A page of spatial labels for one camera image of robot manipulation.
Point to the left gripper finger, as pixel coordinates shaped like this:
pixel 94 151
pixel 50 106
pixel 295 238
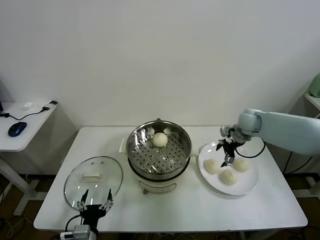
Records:
pixel 83 203
pixel 108 203

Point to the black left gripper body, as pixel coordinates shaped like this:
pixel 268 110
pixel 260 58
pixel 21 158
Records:
pixel 91 212

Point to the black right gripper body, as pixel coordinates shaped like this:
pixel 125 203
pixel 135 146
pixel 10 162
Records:
pixel 230 149

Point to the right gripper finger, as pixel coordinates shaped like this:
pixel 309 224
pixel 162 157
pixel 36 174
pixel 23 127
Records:
pixel 220 145
pixel 226 161

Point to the white steamed baozi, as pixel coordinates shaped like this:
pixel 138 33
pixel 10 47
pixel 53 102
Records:
pixel 242 165
pixel 228 177
pixel 159 139
pixel 212 166

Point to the round glass lid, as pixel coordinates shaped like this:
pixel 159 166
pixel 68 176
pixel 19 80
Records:
pixel 105 180

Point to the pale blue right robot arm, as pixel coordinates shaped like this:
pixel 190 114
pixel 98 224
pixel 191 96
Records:
pixel 287 125

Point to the stainless steel steamer basket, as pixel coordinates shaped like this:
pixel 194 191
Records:
pixel 172 152

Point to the white round plate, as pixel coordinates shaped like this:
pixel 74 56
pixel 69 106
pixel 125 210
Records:
pixel 237 187

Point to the white side desk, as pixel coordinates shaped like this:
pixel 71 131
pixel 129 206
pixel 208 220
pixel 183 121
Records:
pixel 30 132

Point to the white shelf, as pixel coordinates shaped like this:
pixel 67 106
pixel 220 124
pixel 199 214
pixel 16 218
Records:
pixel 313 100

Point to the blue computer mouse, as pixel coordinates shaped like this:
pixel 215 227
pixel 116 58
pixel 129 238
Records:
pixel 17 129

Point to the pale green appliance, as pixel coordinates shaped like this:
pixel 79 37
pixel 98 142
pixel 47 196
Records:
pixel 316 87

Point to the small white crumpled object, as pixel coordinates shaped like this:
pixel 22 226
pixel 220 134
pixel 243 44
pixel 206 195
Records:
pixel 28 106

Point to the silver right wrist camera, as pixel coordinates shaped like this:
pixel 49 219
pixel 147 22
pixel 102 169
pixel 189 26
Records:
pixel 226 131

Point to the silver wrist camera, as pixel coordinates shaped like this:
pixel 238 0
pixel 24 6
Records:
pixel 226 131
pixel 81 232

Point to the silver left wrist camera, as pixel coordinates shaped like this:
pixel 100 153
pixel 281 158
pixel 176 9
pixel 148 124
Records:
pixel 81 232

